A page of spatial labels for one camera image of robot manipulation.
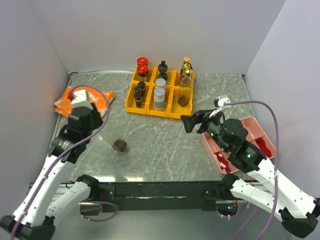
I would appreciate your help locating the orange white cloth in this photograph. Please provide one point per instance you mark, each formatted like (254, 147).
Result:
(63, 105)

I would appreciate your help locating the silver cap spice bottle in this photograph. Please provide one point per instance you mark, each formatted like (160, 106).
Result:
(159, 98)

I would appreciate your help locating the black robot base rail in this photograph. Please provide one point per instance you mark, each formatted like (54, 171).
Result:
(166, 195)

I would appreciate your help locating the white peppercorn jar silver lid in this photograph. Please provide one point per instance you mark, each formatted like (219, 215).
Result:
(160, 83)

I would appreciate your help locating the red lid sauce jar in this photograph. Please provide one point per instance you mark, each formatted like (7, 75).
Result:
(143, 73)
(142, 61)

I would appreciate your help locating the yellow bin front right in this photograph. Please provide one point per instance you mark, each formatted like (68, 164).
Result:
(175, 110)

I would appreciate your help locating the red lid sauce jar front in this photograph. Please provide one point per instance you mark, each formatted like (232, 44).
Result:
(143, 73)

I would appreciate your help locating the yellow bin back left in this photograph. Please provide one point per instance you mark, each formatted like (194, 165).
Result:
(135, 77)

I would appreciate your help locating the red santa toy back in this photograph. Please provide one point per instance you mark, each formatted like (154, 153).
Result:
(263, 147)

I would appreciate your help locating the chili sauce bottle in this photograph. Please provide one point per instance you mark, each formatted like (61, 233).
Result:
(186, 63)
(182, 73)

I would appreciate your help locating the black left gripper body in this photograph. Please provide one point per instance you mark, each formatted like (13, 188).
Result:
(96, 121)

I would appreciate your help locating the white powder bottle black cap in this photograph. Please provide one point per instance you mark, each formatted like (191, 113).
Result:
(162, 67)

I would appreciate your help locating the pink divided organizer tray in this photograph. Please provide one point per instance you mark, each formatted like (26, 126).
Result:
(255, 131)

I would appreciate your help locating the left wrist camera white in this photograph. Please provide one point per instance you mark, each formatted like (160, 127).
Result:
(80, 98)

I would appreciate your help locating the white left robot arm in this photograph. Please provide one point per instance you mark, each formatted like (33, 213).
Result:
(38, 215)

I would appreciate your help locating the red santa toy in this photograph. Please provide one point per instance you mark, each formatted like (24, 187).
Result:
(223, 163)
(263, 147)

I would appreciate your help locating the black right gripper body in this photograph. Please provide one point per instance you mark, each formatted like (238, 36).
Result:
(213, 126)

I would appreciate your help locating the red lid sauce jar back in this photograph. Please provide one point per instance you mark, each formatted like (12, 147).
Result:
(142, 61)

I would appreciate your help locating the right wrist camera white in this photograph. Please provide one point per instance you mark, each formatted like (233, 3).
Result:
(220, 104)

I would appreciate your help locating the red santa toy front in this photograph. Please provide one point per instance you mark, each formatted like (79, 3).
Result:
(223, 163)

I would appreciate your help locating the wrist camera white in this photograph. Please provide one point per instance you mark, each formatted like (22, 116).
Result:
(220, 104)
(80, 98)

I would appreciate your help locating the small black cap shaker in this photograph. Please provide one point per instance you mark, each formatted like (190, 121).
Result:
(142, 85)
(138, 90)
(138, 99)

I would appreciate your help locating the glass oil bottle gold spout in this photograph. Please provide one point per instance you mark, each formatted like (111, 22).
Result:
(184, 93)

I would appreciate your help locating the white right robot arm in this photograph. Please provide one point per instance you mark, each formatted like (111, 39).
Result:
(296, 210)

